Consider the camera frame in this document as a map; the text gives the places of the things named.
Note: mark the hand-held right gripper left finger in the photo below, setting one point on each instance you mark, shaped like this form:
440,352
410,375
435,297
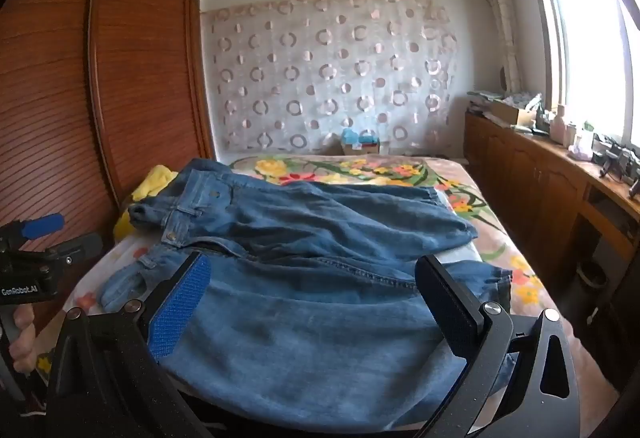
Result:
180,308

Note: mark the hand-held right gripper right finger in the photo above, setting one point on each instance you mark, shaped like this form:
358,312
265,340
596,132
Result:
450,313

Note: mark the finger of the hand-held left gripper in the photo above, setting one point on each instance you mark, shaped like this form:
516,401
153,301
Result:
42,225
75,248

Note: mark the blue denim pants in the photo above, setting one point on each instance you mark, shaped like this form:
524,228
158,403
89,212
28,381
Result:
300,318

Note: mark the person's left hand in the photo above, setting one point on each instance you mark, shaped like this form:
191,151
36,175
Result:
24,343

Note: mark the strawberry print bed sheet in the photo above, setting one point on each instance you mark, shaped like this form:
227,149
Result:
115,258

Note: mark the yellow plush toy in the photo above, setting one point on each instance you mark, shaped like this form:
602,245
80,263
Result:
150,180

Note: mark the grey trash bin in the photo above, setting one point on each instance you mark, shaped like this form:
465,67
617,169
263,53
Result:
590,280

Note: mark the wooden cabinet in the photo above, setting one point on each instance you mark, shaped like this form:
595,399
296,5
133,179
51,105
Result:
525,178

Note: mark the wooden headboard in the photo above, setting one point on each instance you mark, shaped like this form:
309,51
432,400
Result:
125,67

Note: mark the small cardboard box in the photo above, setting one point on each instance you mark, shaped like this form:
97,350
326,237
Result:
362,149

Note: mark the open cardboard box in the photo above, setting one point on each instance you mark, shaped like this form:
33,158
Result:
510,111

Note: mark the stack of papers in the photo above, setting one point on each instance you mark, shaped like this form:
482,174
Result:
482,98

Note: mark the pink bottle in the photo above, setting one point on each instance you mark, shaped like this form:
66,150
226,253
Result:
558,125

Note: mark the black device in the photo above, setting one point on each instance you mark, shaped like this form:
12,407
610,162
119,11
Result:
635,190
615,157

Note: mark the green-capped bottle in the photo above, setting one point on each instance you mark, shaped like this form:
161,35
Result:
588,127

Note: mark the circle-patterned sheer curtain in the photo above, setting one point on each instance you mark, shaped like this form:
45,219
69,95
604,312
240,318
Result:
325,67

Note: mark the white patterned window curtain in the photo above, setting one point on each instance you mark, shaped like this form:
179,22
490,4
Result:
500,17

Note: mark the window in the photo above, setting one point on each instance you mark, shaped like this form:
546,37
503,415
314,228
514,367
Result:
590,42

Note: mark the dark round wall hanging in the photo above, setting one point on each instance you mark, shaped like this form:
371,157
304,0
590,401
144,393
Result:
503,76

